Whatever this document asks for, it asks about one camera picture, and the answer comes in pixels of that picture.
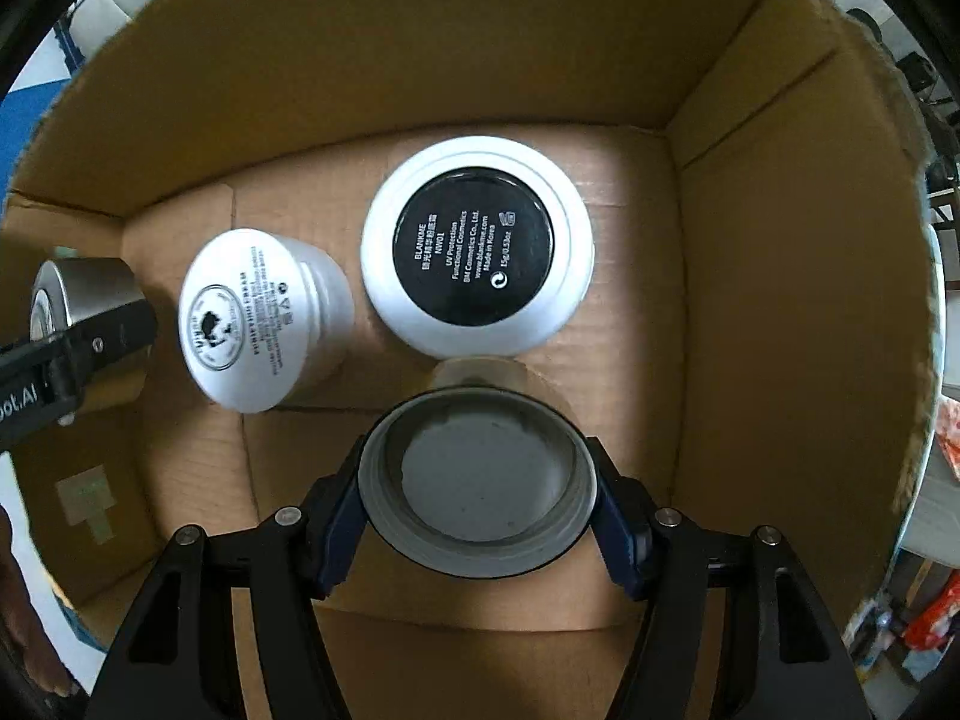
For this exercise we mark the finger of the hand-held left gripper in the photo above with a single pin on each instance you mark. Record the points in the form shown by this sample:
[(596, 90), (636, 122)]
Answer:
[(75, 360)]

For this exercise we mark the grey jar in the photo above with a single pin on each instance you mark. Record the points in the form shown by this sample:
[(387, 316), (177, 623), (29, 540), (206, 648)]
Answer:
[(477, 475)]

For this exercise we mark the silver metal tin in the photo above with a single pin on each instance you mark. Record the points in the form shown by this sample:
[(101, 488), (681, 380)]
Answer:
[(79, 298)]

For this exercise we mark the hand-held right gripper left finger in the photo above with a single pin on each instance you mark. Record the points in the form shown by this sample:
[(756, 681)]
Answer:
[(339, 532)]

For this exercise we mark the cardboard box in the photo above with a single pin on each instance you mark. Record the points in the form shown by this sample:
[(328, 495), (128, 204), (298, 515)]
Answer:
[(480, 285)]

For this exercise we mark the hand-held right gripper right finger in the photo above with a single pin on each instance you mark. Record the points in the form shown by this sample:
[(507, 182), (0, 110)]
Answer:
[(621, 540)]

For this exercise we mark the white compact with black label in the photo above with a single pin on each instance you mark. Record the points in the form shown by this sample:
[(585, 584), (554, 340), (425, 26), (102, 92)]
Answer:
[(478, 244)]

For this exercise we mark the white cream jar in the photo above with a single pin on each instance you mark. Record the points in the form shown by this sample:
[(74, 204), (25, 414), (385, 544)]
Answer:
[(259, 319)]

